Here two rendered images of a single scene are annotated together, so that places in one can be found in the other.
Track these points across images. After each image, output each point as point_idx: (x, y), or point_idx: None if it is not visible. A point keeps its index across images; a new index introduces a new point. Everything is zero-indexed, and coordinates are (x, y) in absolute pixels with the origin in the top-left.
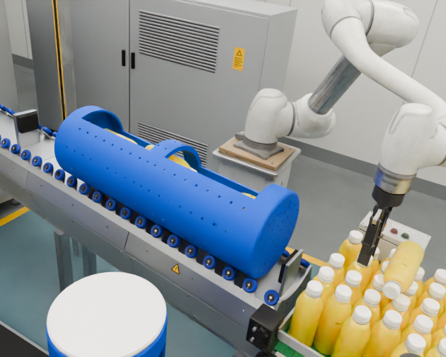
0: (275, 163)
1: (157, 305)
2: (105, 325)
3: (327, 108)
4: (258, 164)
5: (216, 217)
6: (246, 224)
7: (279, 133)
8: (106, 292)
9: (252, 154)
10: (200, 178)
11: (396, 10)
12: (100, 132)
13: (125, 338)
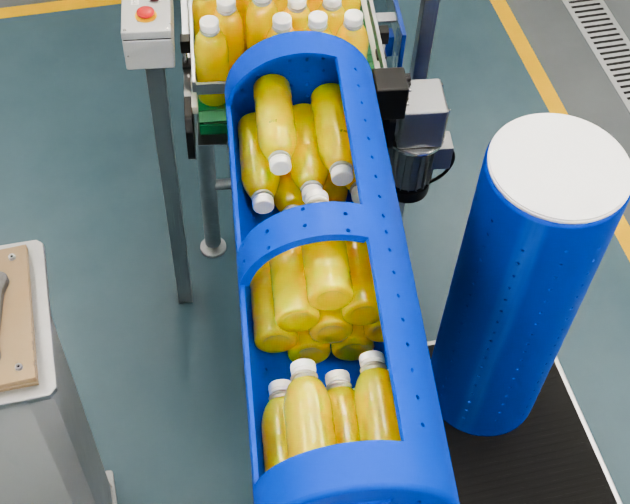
0: (6, 253)
1: (505, 137)
2: (574, 152)
3: None
4: (30, 283)
5: (377, 111)
6: (365, 68)
7: None
8: (548, 184)
9: (4, 308)
10: (356, 133)
11: None
12: (401, 362)
13: (563, 128)
